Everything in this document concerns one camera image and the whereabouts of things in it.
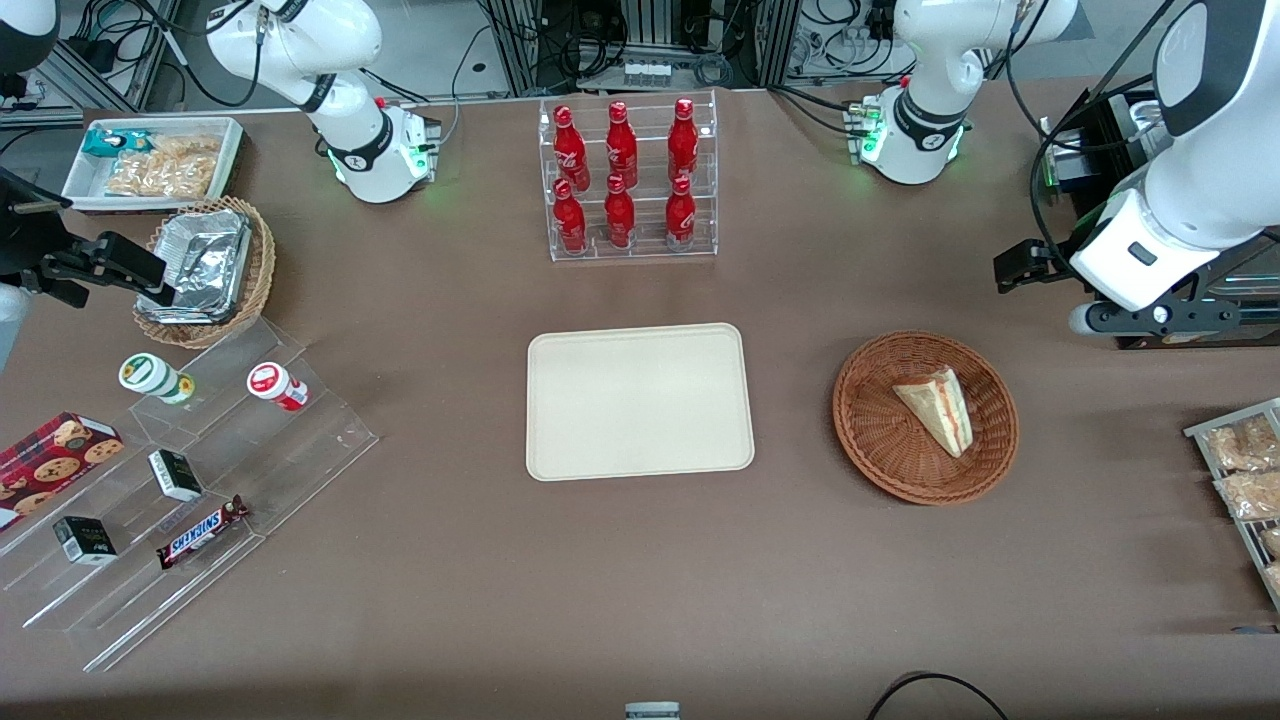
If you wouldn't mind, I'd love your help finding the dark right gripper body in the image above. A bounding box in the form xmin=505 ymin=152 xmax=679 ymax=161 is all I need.
xmin=0 ymin=168 xmax=73 ymax=291

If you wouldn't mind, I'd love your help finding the triangular sandwich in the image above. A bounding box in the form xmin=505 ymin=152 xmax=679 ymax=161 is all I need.
xmin=892 ymin=367 xmax=974 ymax=459

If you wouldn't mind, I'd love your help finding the silver foil tray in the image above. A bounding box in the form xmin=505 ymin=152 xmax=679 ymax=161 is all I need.
xmin=137 ymin=208 xmax=252 ymax=325

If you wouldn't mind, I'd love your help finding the white rectangular snack tray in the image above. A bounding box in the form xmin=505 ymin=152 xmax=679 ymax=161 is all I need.
xmin=60 ymin=116 xmax=246 ymax=213

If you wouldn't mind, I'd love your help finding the light wicker basket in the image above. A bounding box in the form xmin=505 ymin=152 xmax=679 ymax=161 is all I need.
xmin=133 ymin=196 xmax=277 ymax=350

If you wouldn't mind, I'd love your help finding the brown wicker basket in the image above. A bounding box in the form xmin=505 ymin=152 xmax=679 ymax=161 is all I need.
xmin=832 ymin=330 xmax=1020 ymax=506

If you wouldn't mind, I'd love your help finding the beige plastic tray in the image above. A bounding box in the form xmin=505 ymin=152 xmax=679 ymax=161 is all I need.
xmin=526 ymin=322 xmax=756 ymax=483

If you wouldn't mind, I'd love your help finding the silver box with green light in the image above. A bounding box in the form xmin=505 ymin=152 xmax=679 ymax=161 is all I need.
xmin=1040 ymin=115 xmax=1093 ymax=191

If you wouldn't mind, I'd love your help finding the clear bag of chips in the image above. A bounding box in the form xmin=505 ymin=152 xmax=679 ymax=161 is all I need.
xmin=105 ymin=135 xmax=223 ymax=199

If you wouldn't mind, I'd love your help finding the green lidded cup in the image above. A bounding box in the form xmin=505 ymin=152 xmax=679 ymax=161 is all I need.
xmin=118 ymin=353 xmax=196 ymax=406

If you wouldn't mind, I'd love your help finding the teal snack packet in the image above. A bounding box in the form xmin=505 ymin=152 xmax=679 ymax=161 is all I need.
xmin=82 ymin=128 xmax=151 ymax=159

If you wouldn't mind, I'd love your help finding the black food display case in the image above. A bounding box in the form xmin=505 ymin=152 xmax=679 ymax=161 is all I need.
xmin=1040 ymin=88 xmax=1280 ymax=351

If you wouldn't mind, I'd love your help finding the red cookie box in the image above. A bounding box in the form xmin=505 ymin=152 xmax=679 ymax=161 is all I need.
xmin=0 ymin=411 xmax=126 ymax=531

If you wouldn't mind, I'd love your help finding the red lidded cup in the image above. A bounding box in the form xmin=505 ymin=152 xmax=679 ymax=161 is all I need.
xmin=247 ymin=362 xmax=310 ymax=413

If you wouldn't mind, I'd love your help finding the small black box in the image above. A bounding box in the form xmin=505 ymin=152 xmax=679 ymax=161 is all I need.
xmin=52 ymin=516 xmax=119 ymax=567
xmin=148 ymin=449 xmax=204 ymax=503

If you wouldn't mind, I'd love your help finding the clear bag of pastry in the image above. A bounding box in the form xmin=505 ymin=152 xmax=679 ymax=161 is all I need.
xmin=1215 ymin=470 xmax=1280 ymax=521
xmin=1203 ymin=415 xmax=1280 ymax=473

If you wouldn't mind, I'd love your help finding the clear acrylic step shelf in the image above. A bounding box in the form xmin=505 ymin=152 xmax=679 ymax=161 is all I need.
xmin=0 ymin=315 xmax=379 ymax=673

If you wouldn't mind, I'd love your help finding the Snickers chocolate bar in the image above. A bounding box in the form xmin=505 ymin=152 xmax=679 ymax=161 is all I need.
xmin=156 ymin=495 xmax=251 ymax=571

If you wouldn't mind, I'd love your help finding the red cola bottle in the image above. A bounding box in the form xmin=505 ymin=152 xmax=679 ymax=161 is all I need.
xmin=606 ymin=100 xmax=639 ymax=189
xmin=668 ymin=97 xmax=700 ymax=186
xmin=665 ymin=175 xmax=697 ymax=249
xmin=553 ymin=178 xmax=588 ymax=254
xmin=604 ymin=173 xmax=636 ymax=249
xmin=553 ymin=105 xmax=589 ymax=191

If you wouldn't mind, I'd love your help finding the clear acrylic bottle rack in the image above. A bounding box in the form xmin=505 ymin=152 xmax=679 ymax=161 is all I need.
xmin=538 ymin=88 xmax=719 ymax=263

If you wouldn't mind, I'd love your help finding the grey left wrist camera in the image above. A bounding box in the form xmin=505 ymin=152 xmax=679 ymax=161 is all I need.
xmin=1068 ymin=298 xmax=1241 ymax=338

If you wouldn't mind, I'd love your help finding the grey wire rack tray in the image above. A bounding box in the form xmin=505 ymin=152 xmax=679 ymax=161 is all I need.
xmin=1184 ymin=398 xmax=1280 ymax=611

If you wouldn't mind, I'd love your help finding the black floor cable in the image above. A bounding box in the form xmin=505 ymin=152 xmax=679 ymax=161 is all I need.
xmin=865 ymin=672 xmax=1011 ymax=720

